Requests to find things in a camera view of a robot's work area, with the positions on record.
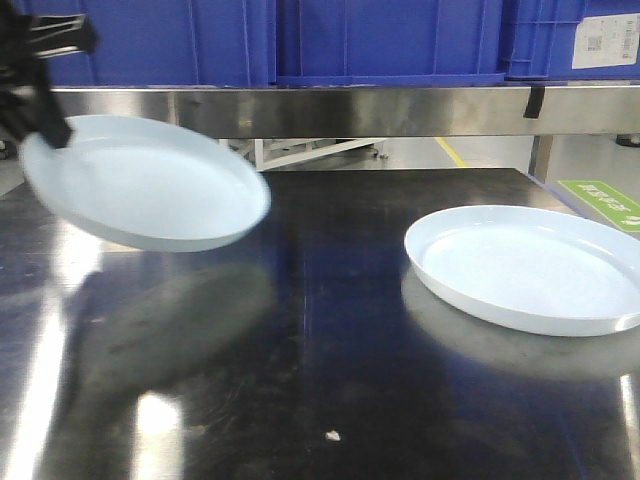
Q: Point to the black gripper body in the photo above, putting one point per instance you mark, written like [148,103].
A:
[28,40]

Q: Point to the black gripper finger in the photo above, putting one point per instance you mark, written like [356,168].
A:
[33,108]

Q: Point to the light blue plate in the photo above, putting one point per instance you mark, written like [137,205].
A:
[146,184]
[529,269]

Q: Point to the blue bin upper left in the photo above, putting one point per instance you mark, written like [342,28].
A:
[170,43]

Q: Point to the blue bin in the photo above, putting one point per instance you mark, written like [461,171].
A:
[170,43]
[537,40]
[388,43]

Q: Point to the blue bin upper middle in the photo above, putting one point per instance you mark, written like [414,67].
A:
[388,43]

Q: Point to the small white debris speck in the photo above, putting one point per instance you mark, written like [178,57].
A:
[332,436]

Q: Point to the black tape strip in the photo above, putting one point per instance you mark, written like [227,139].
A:
[535,102]

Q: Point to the blue bin upper right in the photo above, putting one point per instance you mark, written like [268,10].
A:
[537,40]

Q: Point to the white paper label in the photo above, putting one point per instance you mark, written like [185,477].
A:
[606,41]

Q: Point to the green floor sign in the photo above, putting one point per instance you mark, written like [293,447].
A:
[617,208]

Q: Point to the white frame structure behind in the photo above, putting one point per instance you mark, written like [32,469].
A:
[272,154]

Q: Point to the stainless steel shelf rail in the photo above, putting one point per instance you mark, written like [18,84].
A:
[358,112]

